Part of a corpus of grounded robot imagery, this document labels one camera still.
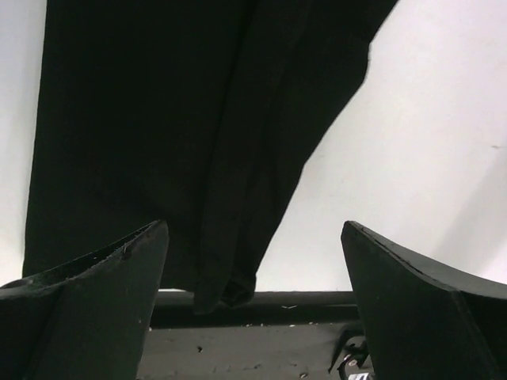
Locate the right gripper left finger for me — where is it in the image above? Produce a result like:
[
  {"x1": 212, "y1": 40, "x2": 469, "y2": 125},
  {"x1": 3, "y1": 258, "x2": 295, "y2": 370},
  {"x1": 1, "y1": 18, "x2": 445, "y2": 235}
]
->
[{"x1": 1, "y1": 221, "x2": 169, "y2": 379}]

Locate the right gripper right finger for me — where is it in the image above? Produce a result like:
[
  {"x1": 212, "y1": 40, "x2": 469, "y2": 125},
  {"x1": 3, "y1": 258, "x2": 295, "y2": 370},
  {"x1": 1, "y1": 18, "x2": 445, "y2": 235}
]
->
[{"x1": 341, "y1": 221, "x2": 506, "y2": 380}]

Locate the black t shirt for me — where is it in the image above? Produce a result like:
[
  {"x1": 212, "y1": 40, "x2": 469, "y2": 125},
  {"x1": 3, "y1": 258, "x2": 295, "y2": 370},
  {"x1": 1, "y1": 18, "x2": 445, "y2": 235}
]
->
[{"x1": 22, "y1": 0, "x2": 395, "y2": 314}]

